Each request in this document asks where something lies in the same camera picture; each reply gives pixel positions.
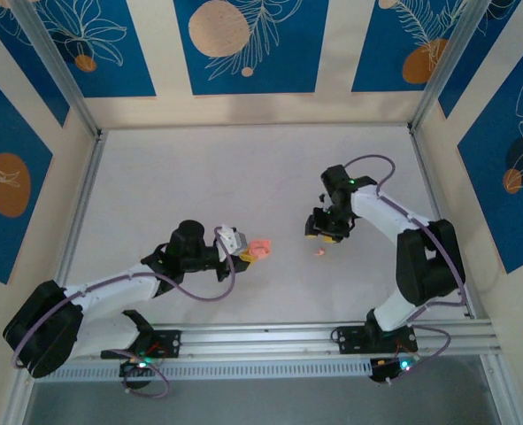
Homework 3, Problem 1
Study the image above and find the pink earbud charging case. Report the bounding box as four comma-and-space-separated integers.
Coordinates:
247, 237, 273, 260

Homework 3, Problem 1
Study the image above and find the black left controller board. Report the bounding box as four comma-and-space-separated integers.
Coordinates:
119, 358, 155, 390

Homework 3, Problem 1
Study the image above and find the black controller board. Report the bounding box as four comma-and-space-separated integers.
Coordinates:
369, 356, 421, 386
119, 358, 155, 390

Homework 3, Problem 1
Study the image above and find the black right controller board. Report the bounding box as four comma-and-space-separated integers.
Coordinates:
369, 356, 421, 386

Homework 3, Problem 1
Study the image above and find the aluminium mounting rail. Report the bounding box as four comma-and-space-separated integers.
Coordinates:
12, 321, 505, 362

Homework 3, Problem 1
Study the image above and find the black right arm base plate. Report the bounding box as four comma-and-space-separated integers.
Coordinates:
335, 326, 419, 355

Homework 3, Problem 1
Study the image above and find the aluminium side rail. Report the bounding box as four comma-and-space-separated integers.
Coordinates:
409, 126, 492, 322
55, 130, 110, 289

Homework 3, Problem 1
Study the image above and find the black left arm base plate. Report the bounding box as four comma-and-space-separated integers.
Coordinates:
100, 329, 182, 360

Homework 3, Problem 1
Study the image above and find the grey slotted cable duct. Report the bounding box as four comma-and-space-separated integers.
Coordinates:
35, 358, 421, 383

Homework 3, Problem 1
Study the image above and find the aluminium frame post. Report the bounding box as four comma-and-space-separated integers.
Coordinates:
8, 0, 105, 141
409, 0, 523, 136

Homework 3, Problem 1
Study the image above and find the aluminium frame leg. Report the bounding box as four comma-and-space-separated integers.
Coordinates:
0, 375, 36, 425
480, 353, 523, 425

